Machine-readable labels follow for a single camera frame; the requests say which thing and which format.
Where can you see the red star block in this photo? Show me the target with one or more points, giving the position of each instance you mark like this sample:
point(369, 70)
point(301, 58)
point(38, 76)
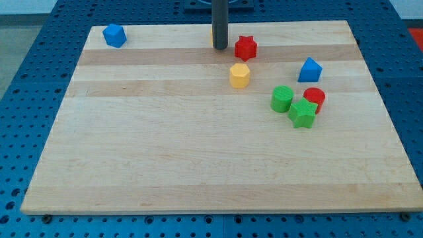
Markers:
point(245, 48)

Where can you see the wooden board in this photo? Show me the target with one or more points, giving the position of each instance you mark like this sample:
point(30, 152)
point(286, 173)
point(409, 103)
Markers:
point(155, 127)

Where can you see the green star block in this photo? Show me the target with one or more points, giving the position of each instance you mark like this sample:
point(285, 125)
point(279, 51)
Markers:
point(302, 113)

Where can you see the yellow hexagon block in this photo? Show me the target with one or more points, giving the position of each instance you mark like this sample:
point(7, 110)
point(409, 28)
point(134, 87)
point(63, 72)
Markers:
point(239, 76)

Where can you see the green cylinder block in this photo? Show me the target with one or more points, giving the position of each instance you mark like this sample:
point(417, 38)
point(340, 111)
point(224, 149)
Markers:
point(282, 97)

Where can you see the yellow block behind rod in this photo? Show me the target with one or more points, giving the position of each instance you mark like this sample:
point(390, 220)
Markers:
point(211, 37)

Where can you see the red cylinder block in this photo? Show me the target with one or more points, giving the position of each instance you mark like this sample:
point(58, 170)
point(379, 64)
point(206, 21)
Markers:
point(315, 95)

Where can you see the blue triangle block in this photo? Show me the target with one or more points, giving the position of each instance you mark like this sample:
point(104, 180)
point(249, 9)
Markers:
point(310, 71)

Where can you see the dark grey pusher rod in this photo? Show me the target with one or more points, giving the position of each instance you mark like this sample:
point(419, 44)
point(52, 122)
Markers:
point(219, 22)

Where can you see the blue cube block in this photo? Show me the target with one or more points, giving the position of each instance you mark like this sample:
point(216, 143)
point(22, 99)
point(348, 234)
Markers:
point(114, 35)

